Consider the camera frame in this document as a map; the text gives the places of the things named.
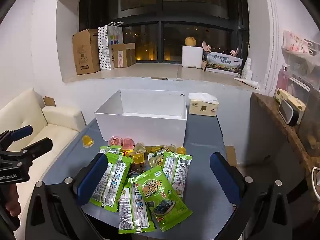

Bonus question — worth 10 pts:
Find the dotted white paper bag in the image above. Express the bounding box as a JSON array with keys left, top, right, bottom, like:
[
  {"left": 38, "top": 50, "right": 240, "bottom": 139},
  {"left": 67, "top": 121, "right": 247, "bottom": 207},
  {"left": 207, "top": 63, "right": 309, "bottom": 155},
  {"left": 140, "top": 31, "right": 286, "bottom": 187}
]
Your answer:
[{"left": 97, "top": 26, "right": 112, "bottom": 71}]

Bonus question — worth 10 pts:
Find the dark glass container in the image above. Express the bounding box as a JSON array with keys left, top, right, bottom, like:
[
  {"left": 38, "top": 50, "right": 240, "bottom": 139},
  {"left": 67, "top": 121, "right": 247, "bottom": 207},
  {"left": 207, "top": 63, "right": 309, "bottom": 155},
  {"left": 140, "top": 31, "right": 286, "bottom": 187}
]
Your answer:
[{"left": 299, "top": 80, "right": 320, "bottom": 157}]

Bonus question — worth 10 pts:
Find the white tube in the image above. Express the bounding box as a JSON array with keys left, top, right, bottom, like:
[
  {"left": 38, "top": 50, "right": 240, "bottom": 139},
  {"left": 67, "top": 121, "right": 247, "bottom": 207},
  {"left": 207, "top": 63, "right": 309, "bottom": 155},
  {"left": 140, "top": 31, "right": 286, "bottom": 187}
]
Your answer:
[{"left": 234, "top": 77, "right": 259, "bottom": 89}]

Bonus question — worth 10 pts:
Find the pink bottle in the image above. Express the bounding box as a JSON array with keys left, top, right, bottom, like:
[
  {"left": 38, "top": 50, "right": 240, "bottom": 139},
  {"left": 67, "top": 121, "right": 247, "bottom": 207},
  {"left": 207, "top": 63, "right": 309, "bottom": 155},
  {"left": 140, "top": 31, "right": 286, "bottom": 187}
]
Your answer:
[{"left": 277, "top": 65, "right": 290, "bottom": 91}]

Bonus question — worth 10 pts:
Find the cartoon lid jelly cup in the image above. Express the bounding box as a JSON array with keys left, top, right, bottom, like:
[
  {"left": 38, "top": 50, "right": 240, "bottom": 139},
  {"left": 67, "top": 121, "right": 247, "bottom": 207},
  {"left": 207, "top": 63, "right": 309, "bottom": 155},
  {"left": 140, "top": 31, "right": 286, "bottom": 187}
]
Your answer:
[{"left": 109, "top": 135, "right": 123, "bottom": 146}]

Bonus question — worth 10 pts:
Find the green seaweed snack packet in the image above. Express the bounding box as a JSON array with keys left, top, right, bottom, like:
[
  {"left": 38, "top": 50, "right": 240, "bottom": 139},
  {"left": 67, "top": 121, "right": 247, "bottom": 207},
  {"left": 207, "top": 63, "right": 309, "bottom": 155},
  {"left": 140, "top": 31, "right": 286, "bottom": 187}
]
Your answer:
[
  {"left": 162, "top": 151, "right": 193, "bottom": 198},
  {"left": 118, "top": 177, "right": 157, "bottom": 231},
  {"left": 89, "top": 146, "right": 121, "bottom": 207},
  {"left": 101, "top": 154, "right": 133, "bottom": 213}
]

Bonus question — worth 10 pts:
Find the long printed carton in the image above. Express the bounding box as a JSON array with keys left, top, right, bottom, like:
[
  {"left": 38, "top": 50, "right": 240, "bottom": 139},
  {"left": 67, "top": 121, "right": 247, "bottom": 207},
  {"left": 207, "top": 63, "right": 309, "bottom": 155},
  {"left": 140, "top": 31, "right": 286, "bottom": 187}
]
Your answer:
[{"left": 202, "top": 51, "right": 243, "bottom": 77}]

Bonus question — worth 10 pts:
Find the yellow snack wrapper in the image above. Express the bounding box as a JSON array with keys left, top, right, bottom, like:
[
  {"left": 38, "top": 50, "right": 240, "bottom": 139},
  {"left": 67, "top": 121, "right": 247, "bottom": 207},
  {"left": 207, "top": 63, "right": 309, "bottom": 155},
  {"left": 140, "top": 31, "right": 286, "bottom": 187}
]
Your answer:
[{"left": 145, "top": 146, "right": 165, "bottom": 156}]

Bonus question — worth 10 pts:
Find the white plastic bottle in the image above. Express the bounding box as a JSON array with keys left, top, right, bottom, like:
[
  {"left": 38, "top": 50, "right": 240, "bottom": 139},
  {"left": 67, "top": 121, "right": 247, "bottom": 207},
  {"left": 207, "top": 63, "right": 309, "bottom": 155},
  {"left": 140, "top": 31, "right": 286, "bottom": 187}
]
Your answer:
[{"left": 241, "top": 57, "right": 253, "bottom": 81}]

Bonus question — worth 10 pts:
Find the small open cardboard box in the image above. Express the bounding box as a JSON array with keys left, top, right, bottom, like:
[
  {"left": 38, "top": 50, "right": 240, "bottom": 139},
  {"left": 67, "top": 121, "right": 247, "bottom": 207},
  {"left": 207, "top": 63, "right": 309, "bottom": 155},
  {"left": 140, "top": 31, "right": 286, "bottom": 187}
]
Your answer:
[{"left": 111, "top": 42, "right": 137, "bottom": 68}]

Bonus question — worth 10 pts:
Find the floral pouch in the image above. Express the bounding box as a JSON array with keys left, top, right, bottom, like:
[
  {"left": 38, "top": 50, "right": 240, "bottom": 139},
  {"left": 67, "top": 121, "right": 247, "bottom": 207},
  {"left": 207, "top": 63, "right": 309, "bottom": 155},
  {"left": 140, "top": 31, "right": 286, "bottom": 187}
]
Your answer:
[{"left": 282, "top": 30, "right": 313, "bottom": 54}]

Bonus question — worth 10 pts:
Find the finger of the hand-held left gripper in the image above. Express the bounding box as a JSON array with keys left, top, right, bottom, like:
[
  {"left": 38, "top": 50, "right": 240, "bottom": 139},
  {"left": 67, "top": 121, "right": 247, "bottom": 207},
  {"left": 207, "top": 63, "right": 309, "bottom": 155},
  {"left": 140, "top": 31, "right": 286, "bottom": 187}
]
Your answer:
[
  {"left": 0, "top": 125, "right": 34, "bottom": 151},
  {"left": 21, "top": 137, "right": 54, "bottom": 161}
]

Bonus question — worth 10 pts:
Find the small white desk device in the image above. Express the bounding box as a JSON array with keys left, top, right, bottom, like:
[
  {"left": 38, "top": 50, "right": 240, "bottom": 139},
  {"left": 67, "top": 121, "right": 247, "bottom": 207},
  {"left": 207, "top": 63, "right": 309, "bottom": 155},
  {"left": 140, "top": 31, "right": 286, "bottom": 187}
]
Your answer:
[{"left": 278, "top": 99, "right": 301, "bottom": 127}]

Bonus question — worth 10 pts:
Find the green seaweed packet with picture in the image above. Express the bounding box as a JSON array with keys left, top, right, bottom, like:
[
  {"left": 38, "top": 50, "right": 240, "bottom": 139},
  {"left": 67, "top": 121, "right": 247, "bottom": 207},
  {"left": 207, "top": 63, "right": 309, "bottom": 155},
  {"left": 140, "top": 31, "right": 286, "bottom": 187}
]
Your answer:
[{"left": 132, "top": 166, "right": 193, "bottom": 232}]

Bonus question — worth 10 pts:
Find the white bag with coloured squares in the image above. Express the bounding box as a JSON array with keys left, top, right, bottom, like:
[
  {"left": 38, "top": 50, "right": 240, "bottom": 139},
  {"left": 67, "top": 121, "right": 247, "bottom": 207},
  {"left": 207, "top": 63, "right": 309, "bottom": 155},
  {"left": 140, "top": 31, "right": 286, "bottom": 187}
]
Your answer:
[{"left": 107, "top": 21, "right": 124, "bottom": 68}]

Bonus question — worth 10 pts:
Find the white storage rack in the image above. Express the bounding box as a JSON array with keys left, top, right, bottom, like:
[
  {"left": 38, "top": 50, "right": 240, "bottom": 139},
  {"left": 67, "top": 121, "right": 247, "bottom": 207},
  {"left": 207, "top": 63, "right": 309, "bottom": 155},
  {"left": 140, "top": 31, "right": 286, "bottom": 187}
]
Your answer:
[{"left": 281, "top": 30, "right": 320, "bottom": 98}]

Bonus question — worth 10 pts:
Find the large brown cardboard box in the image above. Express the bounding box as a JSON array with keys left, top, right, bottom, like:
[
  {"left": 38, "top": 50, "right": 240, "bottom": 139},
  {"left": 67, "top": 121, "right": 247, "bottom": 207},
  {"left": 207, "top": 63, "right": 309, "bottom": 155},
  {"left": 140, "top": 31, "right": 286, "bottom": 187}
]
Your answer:
[{"left": 72, "top": 29, "right": 99, "bottom": 76}]

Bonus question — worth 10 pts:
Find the pale yellow tissue pack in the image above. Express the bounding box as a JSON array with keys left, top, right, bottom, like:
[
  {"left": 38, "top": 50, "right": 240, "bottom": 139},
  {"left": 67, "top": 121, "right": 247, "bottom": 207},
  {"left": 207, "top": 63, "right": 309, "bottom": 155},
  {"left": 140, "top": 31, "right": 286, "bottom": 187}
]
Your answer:
[{"left": 274, "top": 88, "right": 306, "bottom": 111}]

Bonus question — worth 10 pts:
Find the person's left hand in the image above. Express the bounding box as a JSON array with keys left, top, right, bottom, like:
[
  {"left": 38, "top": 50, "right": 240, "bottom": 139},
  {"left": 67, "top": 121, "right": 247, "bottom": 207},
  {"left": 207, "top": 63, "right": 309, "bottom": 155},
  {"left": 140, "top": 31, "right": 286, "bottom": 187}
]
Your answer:
[{"left": 0, "top": 184, "right": 21, "bottom": 228}]

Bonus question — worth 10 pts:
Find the dark window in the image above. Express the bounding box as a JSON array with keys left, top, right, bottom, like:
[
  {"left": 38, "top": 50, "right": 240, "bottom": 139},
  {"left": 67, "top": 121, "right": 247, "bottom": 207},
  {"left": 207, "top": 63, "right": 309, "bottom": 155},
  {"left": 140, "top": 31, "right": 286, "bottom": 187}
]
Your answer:
[{"left": 79, "top": 0, "right": 250, "bottom": 64}]

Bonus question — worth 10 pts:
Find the cream sofa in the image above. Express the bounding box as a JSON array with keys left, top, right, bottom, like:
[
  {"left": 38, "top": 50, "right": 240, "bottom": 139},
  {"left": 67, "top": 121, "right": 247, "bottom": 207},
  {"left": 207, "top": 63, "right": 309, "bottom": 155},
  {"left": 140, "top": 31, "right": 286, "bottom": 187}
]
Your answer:
[{"left": 0, "top": 87, "right": 87, "bottom": 230}]

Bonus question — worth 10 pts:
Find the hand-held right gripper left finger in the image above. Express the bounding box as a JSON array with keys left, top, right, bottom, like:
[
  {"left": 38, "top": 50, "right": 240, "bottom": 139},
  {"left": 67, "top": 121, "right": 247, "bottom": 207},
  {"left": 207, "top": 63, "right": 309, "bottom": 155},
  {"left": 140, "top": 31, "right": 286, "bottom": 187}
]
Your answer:
[{"left": 25, "top": 152, "right": 108, "bottom": 240}]

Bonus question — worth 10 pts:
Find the brown stone-top side table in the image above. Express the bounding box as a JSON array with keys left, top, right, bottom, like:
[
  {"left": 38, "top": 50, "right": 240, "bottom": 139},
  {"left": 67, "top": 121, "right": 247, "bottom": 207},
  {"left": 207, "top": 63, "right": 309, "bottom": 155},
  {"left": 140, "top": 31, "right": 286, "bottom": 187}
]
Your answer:
[{"left": 250, "top": 92, "right": 320, "bottom": 188}]

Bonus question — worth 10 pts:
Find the flat cardboard piece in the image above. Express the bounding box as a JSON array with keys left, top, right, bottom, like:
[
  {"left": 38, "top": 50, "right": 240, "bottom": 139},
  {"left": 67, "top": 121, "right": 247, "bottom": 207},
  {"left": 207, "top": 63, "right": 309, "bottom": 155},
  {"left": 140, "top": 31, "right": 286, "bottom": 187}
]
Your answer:
[
  {"left": 225, "top": 145, "right": 237, "bottom": 167},
  {"left": 43, "top": 96, "right": 56, "bottom": 108}
]

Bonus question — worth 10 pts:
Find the white cardboard storage box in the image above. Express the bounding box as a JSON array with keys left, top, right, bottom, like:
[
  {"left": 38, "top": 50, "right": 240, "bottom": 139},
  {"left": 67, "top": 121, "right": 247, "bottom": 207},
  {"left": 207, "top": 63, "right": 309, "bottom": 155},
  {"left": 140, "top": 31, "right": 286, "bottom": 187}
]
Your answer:
[{"left": 94, "top": 89, "right": 188, "bottom": 147}]

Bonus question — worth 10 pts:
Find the pink jelly cup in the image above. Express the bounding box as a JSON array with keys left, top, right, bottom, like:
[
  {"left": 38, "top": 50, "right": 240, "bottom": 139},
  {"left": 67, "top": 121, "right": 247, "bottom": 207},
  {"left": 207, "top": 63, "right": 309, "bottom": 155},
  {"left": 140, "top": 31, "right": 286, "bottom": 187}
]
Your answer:
[{"left": 122, "top": 138, "right": 137, "bottom": 151}]

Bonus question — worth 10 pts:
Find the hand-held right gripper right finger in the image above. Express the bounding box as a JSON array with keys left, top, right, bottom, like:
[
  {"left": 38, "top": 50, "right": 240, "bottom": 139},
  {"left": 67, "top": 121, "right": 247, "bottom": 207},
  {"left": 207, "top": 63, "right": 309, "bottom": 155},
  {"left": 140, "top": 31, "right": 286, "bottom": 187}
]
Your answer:
[{"left": 209, "top": 152, "right": 293, "bottom": 240}]

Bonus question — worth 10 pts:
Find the white foam box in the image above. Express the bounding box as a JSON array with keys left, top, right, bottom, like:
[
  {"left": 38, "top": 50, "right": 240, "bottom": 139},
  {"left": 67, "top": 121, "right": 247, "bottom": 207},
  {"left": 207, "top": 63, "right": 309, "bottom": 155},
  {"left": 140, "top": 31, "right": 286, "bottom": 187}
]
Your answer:
[{"left": 182, "top": 45, "right": 203, "bottom": 69}]

